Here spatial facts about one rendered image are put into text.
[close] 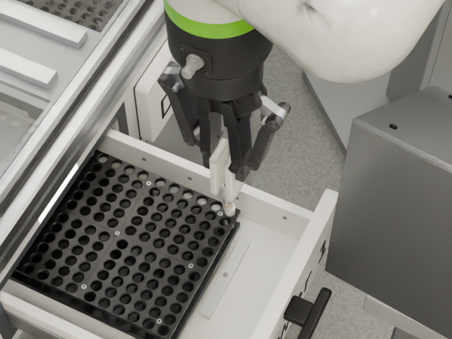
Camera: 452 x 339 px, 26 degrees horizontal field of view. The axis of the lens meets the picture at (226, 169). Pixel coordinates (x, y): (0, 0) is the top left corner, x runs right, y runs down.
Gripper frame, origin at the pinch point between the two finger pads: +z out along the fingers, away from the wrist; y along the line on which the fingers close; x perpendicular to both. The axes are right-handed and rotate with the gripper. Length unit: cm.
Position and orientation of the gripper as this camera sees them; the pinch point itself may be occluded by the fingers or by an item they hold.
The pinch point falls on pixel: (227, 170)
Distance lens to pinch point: 102.3
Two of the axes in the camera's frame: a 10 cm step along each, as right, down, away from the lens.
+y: 9.0, 3.6, -2.6
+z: 0.3, 5.5, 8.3
